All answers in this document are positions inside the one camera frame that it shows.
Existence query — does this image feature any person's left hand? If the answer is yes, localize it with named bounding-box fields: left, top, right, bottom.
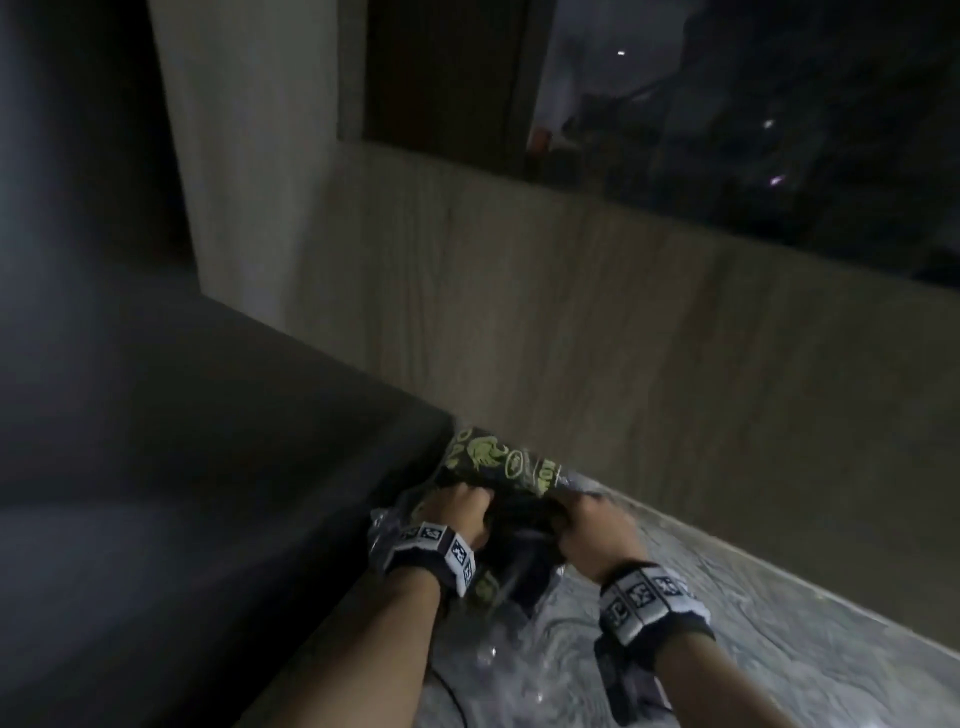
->
left=420, top=482, right=500, bottom=552

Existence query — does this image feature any person's right hand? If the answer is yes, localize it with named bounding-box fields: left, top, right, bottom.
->
left=551, top=493, right=651, bottom=585

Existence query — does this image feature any black green patterned plastic bag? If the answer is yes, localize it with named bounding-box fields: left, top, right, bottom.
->
left=371, top=424, right=601, bottom=624

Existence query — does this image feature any person's left forearm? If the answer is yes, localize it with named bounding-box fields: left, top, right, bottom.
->
left=282, top=567, right=444, bottom=728

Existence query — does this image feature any person's right forearm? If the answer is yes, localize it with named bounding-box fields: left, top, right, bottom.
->
left=655, top=633, right=798, bottom=728

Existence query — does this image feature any left wrist marker band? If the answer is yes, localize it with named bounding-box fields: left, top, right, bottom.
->
left=369, top=519, right=479, bottom=600

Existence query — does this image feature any wrist marker band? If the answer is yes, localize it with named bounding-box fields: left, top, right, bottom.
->
left=597, top=561, right=716, bottom=648
left=369, top=519, right=479, bottom=600

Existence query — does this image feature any right wrist marker band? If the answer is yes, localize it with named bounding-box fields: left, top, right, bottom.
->
left=597, top=561, right=716, bottom=648

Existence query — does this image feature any dark grey cabinet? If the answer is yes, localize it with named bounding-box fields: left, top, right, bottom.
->
left=0, top=285, right=459, bottom=728

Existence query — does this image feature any dark window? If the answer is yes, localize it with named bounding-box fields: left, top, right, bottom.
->
left=339, top=0, right=960, bottom=290

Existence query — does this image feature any black cable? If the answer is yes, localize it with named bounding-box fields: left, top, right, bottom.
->
left=433, top=663, right=468, bottom=728

